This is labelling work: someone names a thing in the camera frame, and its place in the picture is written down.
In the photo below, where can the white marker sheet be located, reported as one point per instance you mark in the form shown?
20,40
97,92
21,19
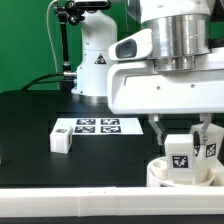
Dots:
100,126

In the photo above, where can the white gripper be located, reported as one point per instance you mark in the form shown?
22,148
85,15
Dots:
135,87

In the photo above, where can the white front wall rail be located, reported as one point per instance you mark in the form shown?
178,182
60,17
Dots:
110,201

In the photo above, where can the white round stool seat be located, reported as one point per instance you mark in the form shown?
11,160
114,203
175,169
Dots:
157,176

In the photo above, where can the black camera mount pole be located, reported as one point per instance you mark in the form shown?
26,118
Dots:
67,14

